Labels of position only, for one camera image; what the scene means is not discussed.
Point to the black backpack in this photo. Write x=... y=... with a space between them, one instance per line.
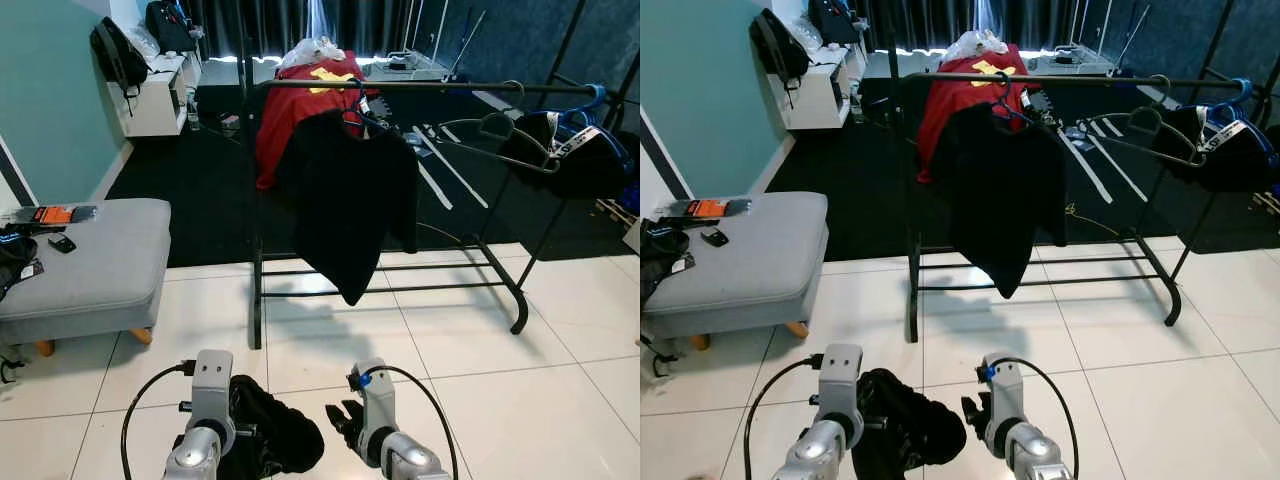
x=778 y=45
x=118 y=55

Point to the grey padded ottoman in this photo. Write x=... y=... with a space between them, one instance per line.
x=100 y=270
x=760 y=265

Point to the low white shelf unit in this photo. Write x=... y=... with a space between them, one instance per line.
x=815 y=100
x=155 y=110

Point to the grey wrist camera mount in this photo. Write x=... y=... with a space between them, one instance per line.
x=378 y=400
x=1005 y=395
x=210 y=385
x=840 y=380

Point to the black shorts white waistband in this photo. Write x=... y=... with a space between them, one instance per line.
x=590 y=170
x=1240 y=165

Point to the black white-print garment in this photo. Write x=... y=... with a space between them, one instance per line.
x=280 y=435
x=910 y=430

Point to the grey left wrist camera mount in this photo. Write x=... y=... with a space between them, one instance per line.
x=210 y=385
x=840 y=380

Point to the white plastic pack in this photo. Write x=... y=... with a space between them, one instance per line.
x=805 y=35
x=142 y=42

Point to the dark curtain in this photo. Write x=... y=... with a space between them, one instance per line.
x=930 y=20
x=260 y=25

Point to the dark grey clothes hanger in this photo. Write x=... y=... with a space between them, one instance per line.
x=1145 y=115
x=492 y=122

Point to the blue plastic hanger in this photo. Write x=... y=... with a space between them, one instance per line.
x=1003 y=113
x=595 y=95
x=358 y=120
x=1240 y=90

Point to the blue head mop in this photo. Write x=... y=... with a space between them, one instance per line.
x=455 y=72
x=1120 y=65

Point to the plain black t-shirt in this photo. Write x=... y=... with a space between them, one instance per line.
x=350 y=200
x=1000 y=190

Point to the black metal clothes rack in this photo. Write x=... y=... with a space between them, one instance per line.
x=420 y=86
x=1080 y=80

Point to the black floor mat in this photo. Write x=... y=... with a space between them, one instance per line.
x=200 y=200
x=860 y=190

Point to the red cloth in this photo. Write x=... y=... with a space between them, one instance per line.
x=940 y=120
x=280 y=130

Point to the yellow cloth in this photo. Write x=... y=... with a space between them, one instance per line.
x=985 y=72
x=325 y=78

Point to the white plastic bag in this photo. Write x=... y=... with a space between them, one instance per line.
x=310 y=52
x=970 y=45

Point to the orange black flat pack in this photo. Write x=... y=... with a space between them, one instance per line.
x=55 y=215
x=712 y=208

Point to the small black key fob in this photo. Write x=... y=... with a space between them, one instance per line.
x=62 y=243
x=715 y=238

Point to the black bag red detail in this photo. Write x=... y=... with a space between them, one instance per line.
x=832 y=20
x=168 y=25

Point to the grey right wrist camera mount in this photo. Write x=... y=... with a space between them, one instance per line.
x=378 y=400
x=1005 y=395

